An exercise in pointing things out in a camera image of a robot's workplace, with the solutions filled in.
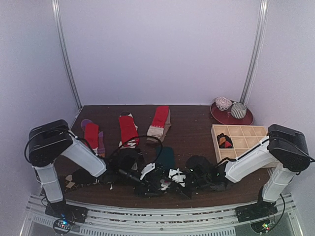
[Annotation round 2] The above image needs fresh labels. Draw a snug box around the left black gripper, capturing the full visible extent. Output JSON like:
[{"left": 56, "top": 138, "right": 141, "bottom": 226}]
[{"left": 119, "top": 167, "right": 161, "bottom": 197}]

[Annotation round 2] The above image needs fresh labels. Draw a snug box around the dark green christmas sock pair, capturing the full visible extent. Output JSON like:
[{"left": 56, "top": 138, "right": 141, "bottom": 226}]
[{"left": 155, "top": 147, "right": 176, "bottom": 169}]

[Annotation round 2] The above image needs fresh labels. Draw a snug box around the black red yellow argyle sock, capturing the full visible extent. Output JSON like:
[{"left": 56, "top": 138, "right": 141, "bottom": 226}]
[{"left": 217, "top": 133, "right": 233, "bottom": 148}]

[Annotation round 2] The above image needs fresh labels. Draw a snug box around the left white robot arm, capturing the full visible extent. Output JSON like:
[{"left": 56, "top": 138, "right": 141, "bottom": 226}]
[{"left": 24, "top": 119, "right": 157, "bottom": 218}]

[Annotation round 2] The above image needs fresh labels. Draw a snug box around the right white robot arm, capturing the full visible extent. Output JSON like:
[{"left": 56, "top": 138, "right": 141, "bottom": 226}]
[{"left": 168, "top": 124, "right": 314, "bottom": 217}]

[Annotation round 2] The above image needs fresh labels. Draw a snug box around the red white patterned sock pair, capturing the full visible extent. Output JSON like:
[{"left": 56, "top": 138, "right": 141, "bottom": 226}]
[{"left": 119, "top": 112, "right": 139, "bottom": 148}]

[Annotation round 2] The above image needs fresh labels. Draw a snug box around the red purple sock pair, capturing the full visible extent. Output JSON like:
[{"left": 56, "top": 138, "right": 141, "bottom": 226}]
[{"left": 81, "top": 119, "right": 105, "bottom": 159}]

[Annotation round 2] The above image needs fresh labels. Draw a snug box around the black white striped sock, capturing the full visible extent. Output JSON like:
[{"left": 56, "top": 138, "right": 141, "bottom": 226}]
[{"left": 72, "top": 169, "right": 98, "bottom": 184}]

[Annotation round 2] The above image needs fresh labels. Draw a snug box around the wooden compartment tray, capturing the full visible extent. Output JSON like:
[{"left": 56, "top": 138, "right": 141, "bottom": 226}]
[{"left": 211, "top": 124, "right": 267, "bottom": 162}]

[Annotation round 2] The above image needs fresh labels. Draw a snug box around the red beige sock pair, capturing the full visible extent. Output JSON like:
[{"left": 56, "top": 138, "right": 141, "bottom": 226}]
[{"left": 147, "top": 106, "right": 171, "bottom": 142}]

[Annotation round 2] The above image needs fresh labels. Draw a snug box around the red round plate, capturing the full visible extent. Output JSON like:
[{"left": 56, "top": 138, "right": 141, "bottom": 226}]
[{"left": 210, "top": 102, "right": 254, "bottom": 125}]

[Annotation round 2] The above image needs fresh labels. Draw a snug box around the white dotted bowl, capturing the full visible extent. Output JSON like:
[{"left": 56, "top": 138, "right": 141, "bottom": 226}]
[{"left": 215, "top": 97, "right": 232, "bottom": 111}]

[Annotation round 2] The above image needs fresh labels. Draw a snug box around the grey striped cup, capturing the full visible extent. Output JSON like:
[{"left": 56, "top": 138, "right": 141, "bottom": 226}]
[{"left": 231, "top": 102, "right": 247, "bottom": 119}]

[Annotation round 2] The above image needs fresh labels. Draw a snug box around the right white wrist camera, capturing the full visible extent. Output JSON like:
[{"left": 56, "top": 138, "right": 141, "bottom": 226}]
[{"left": 168, "top": 168, "right": 187, "bottom": 187}]

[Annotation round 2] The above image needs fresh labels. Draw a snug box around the left black cable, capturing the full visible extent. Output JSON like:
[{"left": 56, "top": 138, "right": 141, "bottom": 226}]
[{"left": 108, "top": 135, "right": 163, "bottom": 164}]

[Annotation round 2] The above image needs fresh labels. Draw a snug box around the black cable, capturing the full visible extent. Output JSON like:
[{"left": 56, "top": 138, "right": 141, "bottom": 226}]
[
  {"left": 267, "top": 147, "right": 315, "bottom": 226},
  {"left": 108, "top": 135, "right": 163, "bottom": 164}
]

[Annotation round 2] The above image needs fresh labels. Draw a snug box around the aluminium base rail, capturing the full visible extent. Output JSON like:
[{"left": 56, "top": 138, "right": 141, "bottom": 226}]
[{"left": 18, "top": 194, "right": 306, "bottom": 236}]

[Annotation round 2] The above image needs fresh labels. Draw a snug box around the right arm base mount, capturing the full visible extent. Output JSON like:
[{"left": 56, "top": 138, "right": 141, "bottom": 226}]
[{"left": 235, "top": 201, "right": 278, "bottom": 234}]

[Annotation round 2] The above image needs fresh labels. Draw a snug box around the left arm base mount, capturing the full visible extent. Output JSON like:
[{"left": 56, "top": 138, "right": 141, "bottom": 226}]
[{"left": 45, "top": 202, "right": 88, "bottom": 235}]

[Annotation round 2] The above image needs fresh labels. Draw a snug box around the right black cable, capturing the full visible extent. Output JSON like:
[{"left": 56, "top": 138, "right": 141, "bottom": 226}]
[{"left": 267, "top": 147, "right": 315, "bottom": 226}]

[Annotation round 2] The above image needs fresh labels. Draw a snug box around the left aluminium frame post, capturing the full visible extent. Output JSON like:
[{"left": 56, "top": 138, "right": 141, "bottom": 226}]
[{"left": 51, "top": 0, "right": 83, "bottom": 110}]

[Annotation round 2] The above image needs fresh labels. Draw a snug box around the aluminium frame post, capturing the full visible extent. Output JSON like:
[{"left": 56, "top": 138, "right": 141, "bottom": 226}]
[
  {"left": 240, "top": 0, "right": 269, "bottom": 106},
  {"left": 51, "top": 0, "right": 83, "bottom": 110}
]

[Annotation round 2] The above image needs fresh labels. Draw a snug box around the right aluminium frame post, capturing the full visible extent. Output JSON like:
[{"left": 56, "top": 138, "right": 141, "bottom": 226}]
[{"left": 240, "top": 0, "right": 269, "bottom": 106}]

